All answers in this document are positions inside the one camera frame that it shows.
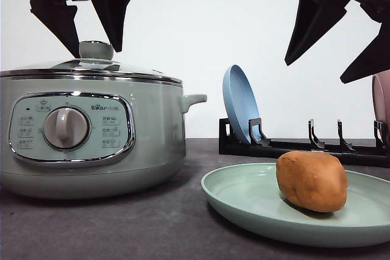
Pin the blue plate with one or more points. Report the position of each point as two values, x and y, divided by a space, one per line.
240 100

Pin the pink plate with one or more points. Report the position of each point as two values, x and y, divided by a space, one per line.
381 96

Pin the black dish rack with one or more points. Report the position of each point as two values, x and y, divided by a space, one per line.
260 147

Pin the brown potato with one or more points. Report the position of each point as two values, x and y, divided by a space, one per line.
316 181

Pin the green plate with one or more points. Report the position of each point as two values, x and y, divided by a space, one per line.
247 198

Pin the glass steamer lid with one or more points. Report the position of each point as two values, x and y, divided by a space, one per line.
96 60

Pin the green electric steamer pot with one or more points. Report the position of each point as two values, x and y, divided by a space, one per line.
78 136

